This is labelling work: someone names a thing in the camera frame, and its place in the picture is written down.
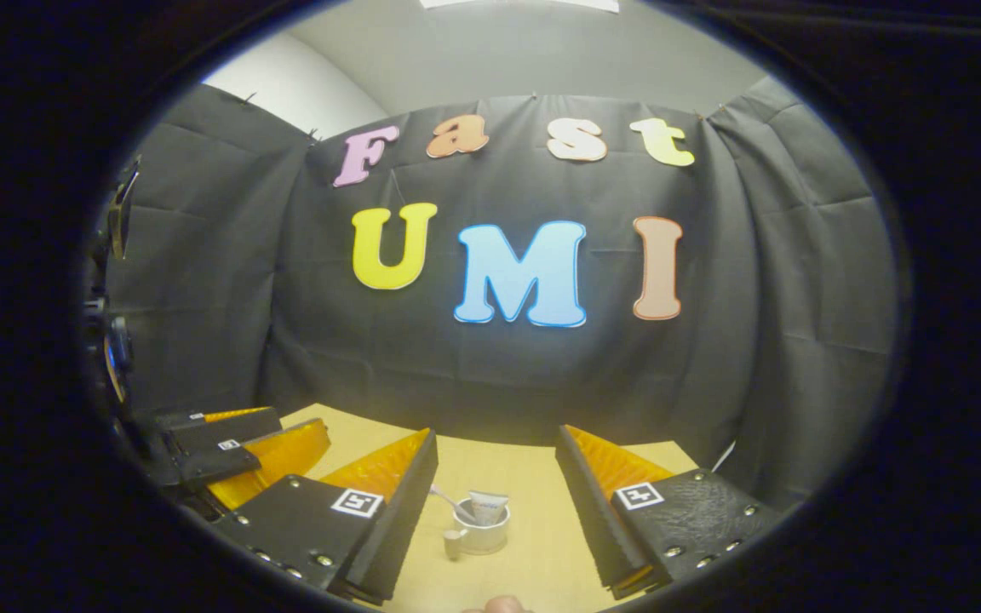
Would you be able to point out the ceiling light panel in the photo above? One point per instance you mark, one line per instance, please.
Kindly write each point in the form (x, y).
(516, 4)

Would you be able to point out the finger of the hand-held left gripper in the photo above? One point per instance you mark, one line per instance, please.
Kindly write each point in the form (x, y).
(286, 455)
(226, 428)

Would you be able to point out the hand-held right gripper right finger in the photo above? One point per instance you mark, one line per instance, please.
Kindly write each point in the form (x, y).
(597, 519)

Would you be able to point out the white toothbrush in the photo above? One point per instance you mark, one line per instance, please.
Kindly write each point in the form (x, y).
(444, 498)

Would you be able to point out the wooden desktop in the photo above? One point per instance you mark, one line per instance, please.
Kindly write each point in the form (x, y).
(524, 468)

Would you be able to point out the black backdrop cloth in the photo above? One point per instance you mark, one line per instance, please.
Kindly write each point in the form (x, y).
(737, 340)

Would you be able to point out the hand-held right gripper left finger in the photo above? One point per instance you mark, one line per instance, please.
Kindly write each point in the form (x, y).
(401, 528)

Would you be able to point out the white toothpaste tube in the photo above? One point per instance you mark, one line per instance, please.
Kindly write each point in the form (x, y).
(488, 507)

